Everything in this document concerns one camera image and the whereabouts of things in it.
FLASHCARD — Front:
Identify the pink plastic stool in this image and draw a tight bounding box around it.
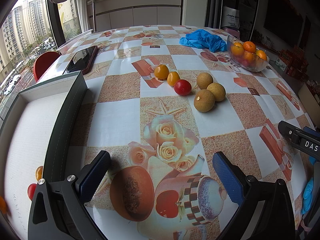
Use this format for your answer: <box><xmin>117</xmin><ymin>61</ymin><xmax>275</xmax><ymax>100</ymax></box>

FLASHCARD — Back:
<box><xmin>222</xmin><ymin>27</ymin><xmax>240</xmax><ymax>39</ymax></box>

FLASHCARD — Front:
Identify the glass fruit bowl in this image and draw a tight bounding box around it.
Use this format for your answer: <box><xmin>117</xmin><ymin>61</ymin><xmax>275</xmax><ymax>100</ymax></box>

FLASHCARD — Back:
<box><xmin>227</xmin><ymin>35</ymin><xmax>270</xmax><ymax>72</ymax></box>

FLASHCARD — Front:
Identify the red cherry tomato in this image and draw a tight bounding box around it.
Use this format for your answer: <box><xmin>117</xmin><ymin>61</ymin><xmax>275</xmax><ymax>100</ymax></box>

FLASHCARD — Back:
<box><xmin>174</xmin><ymin>79</ymin><xmax>192</xmax><ymax>96</ymax></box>
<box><xmin>27</xmin><ymin>183</ymin><xmax>37</xmax><ymax>200</ymax></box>

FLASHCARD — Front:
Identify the orange in bowl right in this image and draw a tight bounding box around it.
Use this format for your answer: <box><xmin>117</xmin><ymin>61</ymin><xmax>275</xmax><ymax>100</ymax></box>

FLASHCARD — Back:
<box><xmin>255</xmin><ymin>50</ymin><xmax>267</xmax><ymax>61</ymax></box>

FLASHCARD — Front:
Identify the orange in bowl left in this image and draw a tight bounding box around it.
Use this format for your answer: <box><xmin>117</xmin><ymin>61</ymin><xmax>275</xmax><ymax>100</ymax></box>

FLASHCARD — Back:
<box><xmin>231</xmin><ymin>42</ymin><xmax>245</xmax><ymax>56</ymax></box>

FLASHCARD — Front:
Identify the orange in bowl top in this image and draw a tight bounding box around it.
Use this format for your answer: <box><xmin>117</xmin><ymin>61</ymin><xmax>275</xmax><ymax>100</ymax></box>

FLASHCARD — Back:
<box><xmin>242</xmin><ymin>41</ymin><xmax>257</xmax><ymax>54</ymax></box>

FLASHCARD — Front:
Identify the white tray dark rim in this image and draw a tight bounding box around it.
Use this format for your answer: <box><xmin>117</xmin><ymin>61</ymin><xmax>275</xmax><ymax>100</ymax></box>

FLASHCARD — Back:
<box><xmin>1</xmin><ymin>72</ymin><xmax>87</xmax><ymax>239</ymax></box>

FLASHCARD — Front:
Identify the red plastic chair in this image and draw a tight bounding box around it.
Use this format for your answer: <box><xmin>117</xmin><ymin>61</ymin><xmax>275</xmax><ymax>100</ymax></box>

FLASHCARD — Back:
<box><xmin>33</xmin><ymin>51</ymin><xmax>60</xmax><ymax>82</ymax></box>

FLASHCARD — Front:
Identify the large orange mandarin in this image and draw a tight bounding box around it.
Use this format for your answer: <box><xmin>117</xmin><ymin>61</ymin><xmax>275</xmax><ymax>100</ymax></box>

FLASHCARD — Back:
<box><xmin>0</xmin><ymin>196</ymin><xmax>7</xmax><ymax>215</ymax></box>

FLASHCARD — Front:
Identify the dark smartphone red case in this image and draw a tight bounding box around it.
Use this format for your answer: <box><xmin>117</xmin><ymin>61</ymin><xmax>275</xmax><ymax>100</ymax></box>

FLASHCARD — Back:
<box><xmin>63</xmin><ymin>46</ymin><xmax>98</xmax><ymax>75</ymax></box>

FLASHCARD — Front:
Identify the white cabinet counter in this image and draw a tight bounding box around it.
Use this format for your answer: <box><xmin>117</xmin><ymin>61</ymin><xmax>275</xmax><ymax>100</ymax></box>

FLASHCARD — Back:
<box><xmin>87</xmin><ymin>0</ymin><xmax>183</xmax><ymax>31</ymax></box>

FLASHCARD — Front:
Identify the blue plastic bag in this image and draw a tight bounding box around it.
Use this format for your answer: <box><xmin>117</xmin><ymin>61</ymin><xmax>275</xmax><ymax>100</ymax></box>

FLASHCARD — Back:
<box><xmin>179</xmin><ymin>29</ymin><xmax>227</xmax><ymax>53</ymax></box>

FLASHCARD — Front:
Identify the white paper bag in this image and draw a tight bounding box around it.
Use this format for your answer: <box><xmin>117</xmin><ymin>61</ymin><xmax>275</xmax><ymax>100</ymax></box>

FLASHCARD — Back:
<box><xmin>221</xmin><ymin>6</ymin><xmax>240</xmax><ymax>30</ymax></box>

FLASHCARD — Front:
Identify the orange in bowl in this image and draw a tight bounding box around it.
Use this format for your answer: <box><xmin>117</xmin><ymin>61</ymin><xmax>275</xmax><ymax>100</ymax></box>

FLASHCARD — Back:
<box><xmin>231</xmin><ymin>42</ymin><xmax>245</xmax><ymax>56</ymax></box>
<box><xmin>242</xmin><ymin>41</ymin><xmax>257</xmax><ymax>54</ymax></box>
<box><xmin>255</xmin><ymin>50</ymin><xmax>267</xmax><ymax>61</ymax></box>

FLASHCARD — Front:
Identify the blue gloved hand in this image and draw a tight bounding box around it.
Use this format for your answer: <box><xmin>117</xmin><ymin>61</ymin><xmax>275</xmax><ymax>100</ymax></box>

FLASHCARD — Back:
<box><xmin>301</xmin><ymin>155</ymin><xmax>318</xmax><ymax>215</ymax></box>

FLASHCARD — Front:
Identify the yellow cherry tomato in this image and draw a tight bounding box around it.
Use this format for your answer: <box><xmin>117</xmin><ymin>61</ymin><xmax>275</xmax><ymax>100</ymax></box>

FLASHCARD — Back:
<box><xmin>35</xmin><ymin>166</ymin><xmax>43</xmax><ymax>181</ymax></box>
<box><xmin>167</xmin><ymin>72</ymin><xmax>180</xmax><ymax>87</ymax></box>
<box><xmin>154</xmin><ymin>64</ymin><xmax>169</xmax><ymax>80</ymax></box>

